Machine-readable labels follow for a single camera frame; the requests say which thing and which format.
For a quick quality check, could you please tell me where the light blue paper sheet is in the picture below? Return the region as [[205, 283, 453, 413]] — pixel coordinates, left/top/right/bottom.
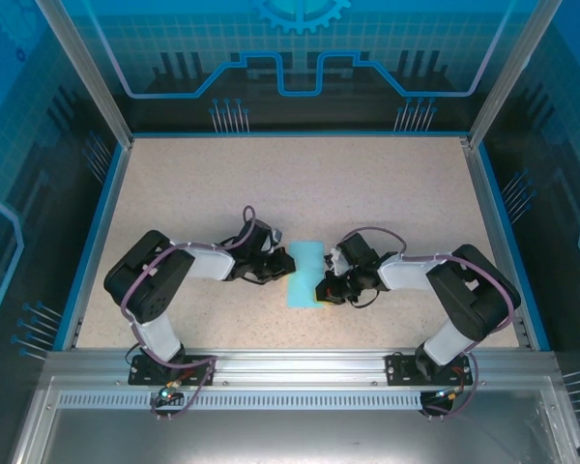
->
[[285, 240, 327, 310]]

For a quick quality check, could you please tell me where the metal tray panel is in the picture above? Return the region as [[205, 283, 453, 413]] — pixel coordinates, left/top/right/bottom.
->
[[9, 376, 580, 464]]

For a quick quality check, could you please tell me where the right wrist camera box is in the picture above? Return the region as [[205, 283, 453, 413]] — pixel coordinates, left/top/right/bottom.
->
[[323, 245, 350, 277]]

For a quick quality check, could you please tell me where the thin black left wrist wire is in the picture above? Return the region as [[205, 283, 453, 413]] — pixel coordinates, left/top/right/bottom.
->
[[236, 268, 276, 286]]

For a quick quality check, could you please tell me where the thin black wrist wire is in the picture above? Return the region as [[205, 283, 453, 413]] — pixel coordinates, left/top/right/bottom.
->
[[350, 287, 386, 310], [236, 268, 276, 286]]

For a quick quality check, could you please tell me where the thin black right wrist wire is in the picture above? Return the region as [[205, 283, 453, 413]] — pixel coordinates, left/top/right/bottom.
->
[[350, 287, 386, 310]]

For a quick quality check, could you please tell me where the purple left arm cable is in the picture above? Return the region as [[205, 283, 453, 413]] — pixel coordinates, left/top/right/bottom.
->
[[120, 205, 258, 421]]

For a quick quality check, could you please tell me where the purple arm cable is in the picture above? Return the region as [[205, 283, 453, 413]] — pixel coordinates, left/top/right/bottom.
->
[[120, 205, 258, 421], [350, 226, 519, 420]]

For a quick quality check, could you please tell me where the aluminium mounting rail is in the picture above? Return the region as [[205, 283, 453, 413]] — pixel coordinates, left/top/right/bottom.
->
[[44, 348, 560, 391]]

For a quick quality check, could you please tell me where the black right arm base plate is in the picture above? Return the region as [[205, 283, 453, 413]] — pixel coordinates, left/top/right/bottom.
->
[[385, 351, 475, 387]]

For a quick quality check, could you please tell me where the slotted grey cable duct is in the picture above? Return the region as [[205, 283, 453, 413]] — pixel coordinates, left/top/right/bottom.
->
[[56, 391, 460, 412]]

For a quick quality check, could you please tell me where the cable connector with green light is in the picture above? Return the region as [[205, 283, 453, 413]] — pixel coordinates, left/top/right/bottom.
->
[[433, 384, 468, 401], [155, 379, 184, 403]]

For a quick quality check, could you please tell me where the blue aluminium side frame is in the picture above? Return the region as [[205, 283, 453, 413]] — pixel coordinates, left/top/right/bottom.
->
[[52, 137, 135, 352], [461, 136, 553, 352]]

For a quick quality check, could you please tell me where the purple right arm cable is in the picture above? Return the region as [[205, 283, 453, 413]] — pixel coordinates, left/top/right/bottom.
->
[[350, 226, 519, 420]]

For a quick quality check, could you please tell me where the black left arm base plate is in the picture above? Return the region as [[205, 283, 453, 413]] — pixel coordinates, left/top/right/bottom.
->
[[128, 355, 218, 387]]

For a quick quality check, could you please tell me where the aluminium corner post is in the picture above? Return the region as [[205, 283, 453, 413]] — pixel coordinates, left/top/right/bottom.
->
[[466, 0, 565, 149], [32, 0, 135, 149]]

